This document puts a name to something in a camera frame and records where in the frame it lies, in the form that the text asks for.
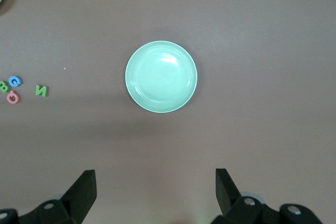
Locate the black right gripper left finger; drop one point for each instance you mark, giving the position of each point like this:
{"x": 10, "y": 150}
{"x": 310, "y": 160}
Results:
{"x": 78, "y": 195}

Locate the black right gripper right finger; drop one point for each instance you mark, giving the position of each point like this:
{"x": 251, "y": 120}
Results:
{"x": 225, "y": 192}

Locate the green capital letter N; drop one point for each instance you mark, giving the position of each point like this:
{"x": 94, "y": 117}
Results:
{"x": 41, "y": 90}

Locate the pink capital letter Q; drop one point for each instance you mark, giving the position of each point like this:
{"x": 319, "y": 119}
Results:
{"x": 13, "y": 98}

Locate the blue capital letter G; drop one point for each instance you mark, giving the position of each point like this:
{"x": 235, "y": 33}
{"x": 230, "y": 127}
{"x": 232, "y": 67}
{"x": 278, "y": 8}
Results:
{"x": 14, "y": 80}

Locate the green capital letter B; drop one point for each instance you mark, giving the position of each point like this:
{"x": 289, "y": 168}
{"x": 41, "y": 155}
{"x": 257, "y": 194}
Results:
{"x": 4, "y": 86}

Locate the light green plate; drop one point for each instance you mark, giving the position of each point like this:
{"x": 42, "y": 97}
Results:
{"x": 161, "y": 77}

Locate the brown table cover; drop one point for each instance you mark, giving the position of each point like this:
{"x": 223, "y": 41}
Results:
{"x": 236, "y": 24}

